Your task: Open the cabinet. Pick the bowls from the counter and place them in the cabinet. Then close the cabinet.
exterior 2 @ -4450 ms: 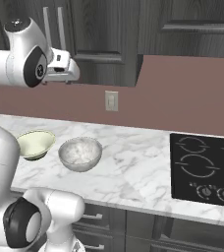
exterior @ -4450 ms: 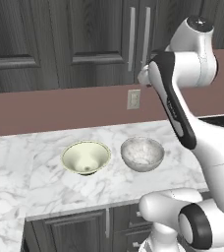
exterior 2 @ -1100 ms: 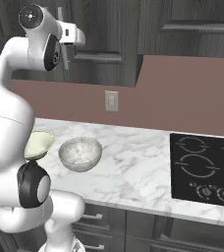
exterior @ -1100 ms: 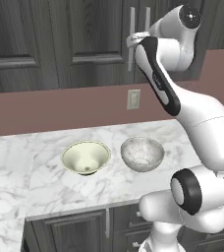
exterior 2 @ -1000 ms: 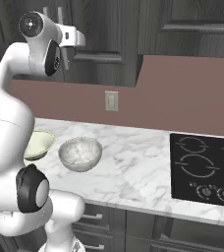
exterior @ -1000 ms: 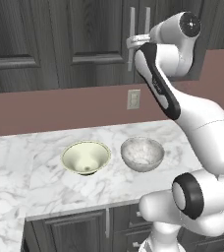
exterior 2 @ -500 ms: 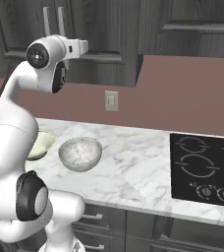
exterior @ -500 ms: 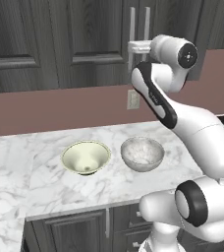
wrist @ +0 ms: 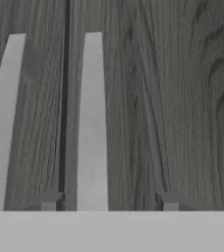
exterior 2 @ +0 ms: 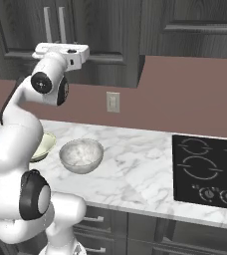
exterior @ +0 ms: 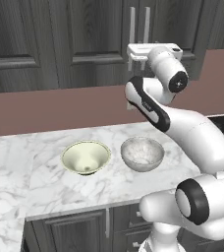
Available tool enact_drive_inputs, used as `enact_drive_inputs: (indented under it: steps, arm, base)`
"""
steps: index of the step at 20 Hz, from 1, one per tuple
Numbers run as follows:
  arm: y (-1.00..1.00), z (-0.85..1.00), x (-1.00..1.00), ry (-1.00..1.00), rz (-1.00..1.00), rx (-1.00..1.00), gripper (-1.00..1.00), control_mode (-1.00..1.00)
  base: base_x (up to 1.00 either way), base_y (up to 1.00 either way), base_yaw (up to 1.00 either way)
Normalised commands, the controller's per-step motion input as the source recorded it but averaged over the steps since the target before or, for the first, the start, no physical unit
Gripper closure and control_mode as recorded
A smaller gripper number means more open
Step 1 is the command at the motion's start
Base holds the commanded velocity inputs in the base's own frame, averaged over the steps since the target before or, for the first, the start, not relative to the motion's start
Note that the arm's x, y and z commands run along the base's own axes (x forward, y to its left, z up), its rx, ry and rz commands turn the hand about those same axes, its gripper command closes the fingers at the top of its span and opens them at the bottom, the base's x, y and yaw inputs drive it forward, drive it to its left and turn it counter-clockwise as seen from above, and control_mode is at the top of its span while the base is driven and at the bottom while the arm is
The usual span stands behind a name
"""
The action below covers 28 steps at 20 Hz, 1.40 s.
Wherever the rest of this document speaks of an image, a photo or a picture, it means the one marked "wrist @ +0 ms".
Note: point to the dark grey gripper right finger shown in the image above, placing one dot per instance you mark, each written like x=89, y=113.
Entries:
x=169, y=198

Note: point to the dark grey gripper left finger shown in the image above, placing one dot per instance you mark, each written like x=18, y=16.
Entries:
x=51, y=198

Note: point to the grey wood cabinet door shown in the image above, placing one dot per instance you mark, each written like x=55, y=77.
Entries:
x=38, y=124
x=163, y=98

